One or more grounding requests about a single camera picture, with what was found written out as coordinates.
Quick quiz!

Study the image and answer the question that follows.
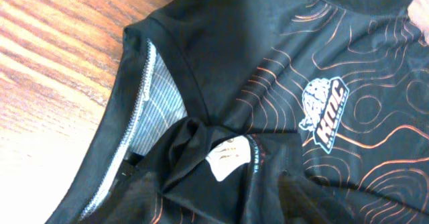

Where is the black orange-patterned jersey shirt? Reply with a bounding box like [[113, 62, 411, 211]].
[[49, 0, 428, 223]]

